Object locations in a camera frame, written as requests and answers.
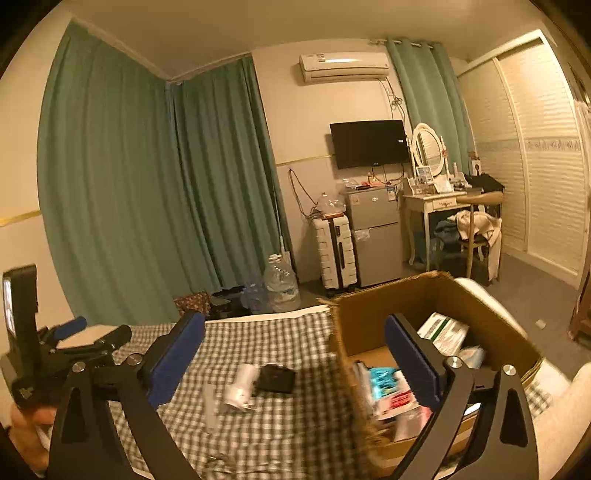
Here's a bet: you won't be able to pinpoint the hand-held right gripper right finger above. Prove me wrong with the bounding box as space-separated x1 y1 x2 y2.
384 314 541 480

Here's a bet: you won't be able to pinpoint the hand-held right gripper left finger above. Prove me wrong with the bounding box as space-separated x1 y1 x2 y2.
46 310 206 480

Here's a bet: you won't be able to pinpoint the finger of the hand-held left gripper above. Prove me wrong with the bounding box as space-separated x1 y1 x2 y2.
39 316 88 344
92 324 133 352

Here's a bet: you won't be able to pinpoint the teal packet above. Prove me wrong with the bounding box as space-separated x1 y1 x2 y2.
367 367 402 407

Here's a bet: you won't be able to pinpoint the white pouch with red label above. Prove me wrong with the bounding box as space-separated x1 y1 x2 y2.
379 388 432 421

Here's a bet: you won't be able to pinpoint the green white medicine box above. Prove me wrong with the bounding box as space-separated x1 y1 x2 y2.
418 312 471 354

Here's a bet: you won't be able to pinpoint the brown cardboard box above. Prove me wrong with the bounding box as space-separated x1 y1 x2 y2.
329 271 546 478

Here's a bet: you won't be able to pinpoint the black wallet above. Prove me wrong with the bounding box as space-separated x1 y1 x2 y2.
256 364 297 394

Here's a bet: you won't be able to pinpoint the person's left hand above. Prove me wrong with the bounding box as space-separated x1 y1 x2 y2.
7 406 52 474

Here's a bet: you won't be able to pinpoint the brown patterned bag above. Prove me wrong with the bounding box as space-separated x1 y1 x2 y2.
173 291 212 319

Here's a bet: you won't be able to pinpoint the black bag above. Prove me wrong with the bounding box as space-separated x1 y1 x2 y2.
210 286 247 319

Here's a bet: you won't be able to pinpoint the crushed clear plastic bottles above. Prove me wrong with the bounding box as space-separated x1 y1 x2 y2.
240 272 271 315

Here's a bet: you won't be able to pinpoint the green white checked blanket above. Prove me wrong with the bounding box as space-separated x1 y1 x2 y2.
108 305 552 480

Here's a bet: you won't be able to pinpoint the large clear water jug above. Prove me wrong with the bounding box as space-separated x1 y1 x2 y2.
263 254 302 313

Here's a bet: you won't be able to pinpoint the silver mini fridge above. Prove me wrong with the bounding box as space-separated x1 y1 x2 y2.
339 185 406 289

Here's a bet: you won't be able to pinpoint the white suitcase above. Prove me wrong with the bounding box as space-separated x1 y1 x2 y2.
311 216 360 291

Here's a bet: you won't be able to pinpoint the blue clothes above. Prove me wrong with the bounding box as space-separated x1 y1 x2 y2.
434 219 462 245

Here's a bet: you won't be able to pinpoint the green curtain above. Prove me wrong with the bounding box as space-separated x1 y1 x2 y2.
385 38 476 162
37 21 222 326
168 56 298 289

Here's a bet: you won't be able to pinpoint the white clothes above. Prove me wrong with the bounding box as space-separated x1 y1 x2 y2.
455 210 503 282

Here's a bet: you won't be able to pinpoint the white dressing table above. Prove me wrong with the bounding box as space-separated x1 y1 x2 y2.
399 178 472 273

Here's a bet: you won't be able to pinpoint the brown wooden furniture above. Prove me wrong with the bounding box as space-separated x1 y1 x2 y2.
568 268 591 342

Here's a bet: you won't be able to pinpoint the clear plastic bags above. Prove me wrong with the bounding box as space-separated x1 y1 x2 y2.
318 193 347 219

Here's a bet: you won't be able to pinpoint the wooden chair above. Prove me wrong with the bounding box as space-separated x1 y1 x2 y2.
455 191 504 278

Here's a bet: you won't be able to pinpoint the black clothes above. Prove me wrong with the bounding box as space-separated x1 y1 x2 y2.
464 174 506 193

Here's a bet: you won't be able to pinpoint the white oval vanity mirror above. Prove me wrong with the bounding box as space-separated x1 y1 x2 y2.
410 123 450 178

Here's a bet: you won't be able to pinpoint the white slatted wardrobe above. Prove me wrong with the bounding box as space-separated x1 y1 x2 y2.
457 30 587 289

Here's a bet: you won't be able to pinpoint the white air conditioner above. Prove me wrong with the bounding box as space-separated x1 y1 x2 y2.
298 52 391 85

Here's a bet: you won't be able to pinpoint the brown wall cable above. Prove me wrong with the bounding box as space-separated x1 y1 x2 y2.
287 168 319 220

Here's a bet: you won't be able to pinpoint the black wall television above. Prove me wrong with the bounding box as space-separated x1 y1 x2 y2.
329 120 411 170

